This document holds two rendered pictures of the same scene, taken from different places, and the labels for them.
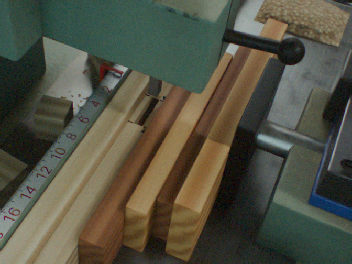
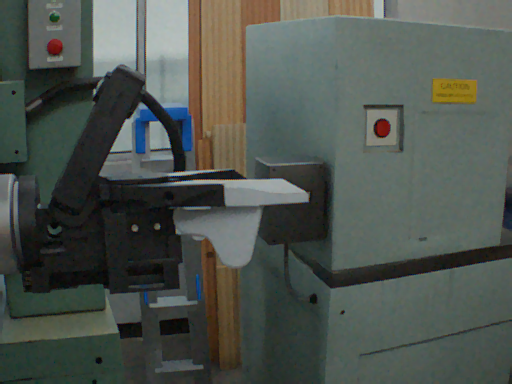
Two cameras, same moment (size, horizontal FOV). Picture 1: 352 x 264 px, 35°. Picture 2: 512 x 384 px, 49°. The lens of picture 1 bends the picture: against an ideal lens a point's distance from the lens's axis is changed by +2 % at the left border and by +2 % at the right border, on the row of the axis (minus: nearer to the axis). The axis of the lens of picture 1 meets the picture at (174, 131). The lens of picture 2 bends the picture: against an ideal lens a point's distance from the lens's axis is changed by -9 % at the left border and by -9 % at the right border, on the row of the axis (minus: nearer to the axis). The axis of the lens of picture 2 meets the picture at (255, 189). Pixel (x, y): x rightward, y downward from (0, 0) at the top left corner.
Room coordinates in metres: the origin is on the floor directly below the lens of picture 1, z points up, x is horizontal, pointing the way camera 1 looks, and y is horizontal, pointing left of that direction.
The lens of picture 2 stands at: (1.69, -0.05, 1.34)
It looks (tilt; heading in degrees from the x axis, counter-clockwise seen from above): 13 degrees down; 144
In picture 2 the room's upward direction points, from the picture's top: straight up
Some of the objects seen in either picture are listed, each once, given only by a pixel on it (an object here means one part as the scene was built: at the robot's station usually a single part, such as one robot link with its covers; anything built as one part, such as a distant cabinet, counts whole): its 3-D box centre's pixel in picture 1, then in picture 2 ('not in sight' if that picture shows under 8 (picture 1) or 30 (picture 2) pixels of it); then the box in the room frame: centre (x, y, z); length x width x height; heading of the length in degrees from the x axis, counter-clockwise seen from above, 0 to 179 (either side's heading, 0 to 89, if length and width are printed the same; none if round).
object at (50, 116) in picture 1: (54, 119); not in sight; (0.41, 0.13, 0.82); 0.03 x 0.03 x 0.04; 86
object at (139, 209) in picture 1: (182, 141); not in sight; (0.31, -0.01, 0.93); 0.20 x 0.02 x 0.06; 164
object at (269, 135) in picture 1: (285, 142); not in sight; (0.31, -0.09, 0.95); 0.09 x 0.07 x 0.09; 164
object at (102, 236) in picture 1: (156, 147); not in sight; (0.31, 0.01, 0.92); 0.23 x 0.02 x 0.05; 164
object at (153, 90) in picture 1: (156, 71); not in sight; (0.35, 0.02, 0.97); 0.01 x 0.01 x 0.05; 74
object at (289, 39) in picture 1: (261, 41); not in sight; (0.32, -0.05, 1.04); 0.06 x 0.02 x 0.02; 74
